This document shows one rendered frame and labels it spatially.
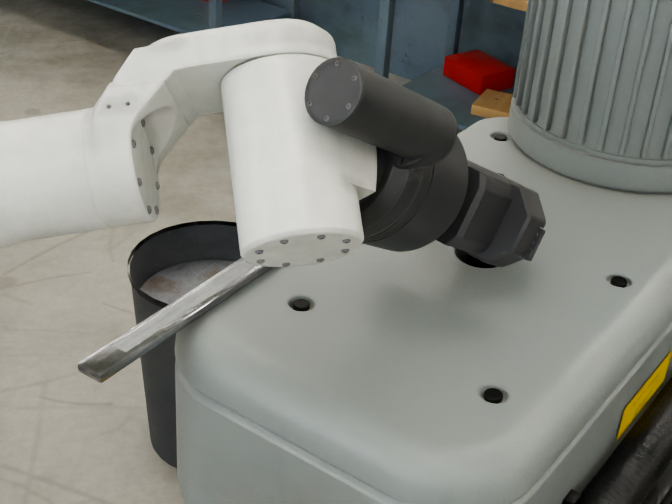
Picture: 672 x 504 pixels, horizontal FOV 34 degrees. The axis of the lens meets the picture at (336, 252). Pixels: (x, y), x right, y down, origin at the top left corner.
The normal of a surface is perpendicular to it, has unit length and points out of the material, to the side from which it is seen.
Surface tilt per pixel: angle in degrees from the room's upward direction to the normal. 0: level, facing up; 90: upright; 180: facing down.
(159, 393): 93
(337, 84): 60
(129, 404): 0
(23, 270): 0
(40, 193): 77
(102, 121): 44
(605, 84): 90
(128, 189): 88
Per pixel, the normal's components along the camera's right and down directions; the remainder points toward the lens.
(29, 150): -0.08, -0.33
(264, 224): -0.54, -0.14
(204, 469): -0.66, 0.36
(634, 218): 0.06, -0.85
